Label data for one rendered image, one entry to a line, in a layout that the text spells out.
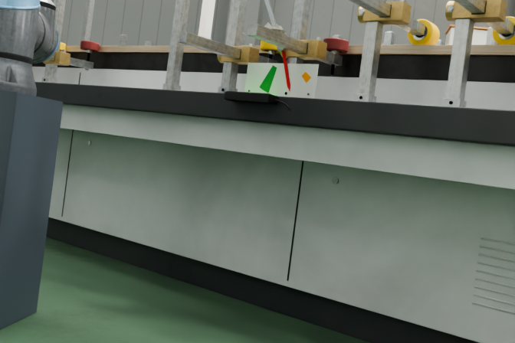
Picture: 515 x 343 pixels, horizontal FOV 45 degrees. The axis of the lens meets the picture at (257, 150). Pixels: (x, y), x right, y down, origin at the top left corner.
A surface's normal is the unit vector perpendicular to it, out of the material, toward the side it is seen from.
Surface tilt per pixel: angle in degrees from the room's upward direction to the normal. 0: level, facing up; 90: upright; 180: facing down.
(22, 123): 90
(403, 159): 90
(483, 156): 90
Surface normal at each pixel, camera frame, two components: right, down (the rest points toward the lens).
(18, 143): 0.98, 0.13
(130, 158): -0.61, -0.07
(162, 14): -0.14, -0.02
